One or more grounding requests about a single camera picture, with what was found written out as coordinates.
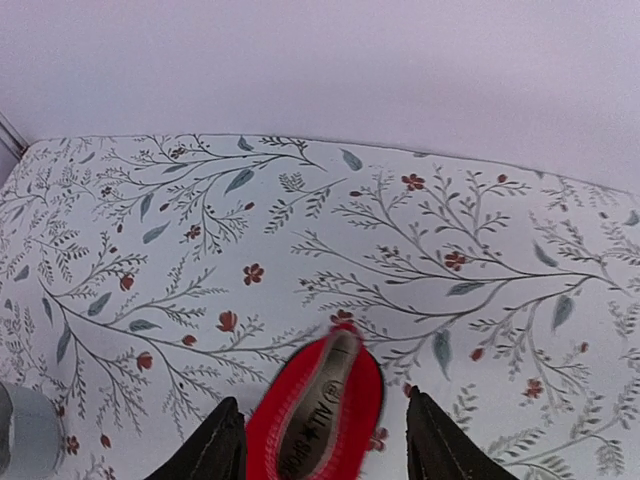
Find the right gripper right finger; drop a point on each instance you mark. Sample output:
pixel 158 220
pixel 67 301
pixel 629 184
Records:
pixel 438 449

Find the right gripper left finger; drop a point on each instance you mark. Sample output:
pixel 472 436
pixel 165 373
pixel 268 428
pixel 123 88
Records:
pixel 216 450

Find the red sneaker with laces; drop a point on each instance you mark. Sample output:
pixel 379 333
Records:
pixel 317 418

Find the floral patterned table mat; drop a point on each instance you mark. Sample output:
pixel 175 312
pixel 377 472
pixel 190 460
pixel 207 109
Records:
pixel 144 278

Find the left aluminium frame post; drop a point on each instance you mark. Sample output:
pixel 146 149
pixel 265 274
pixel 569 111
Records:
pixel 11 139

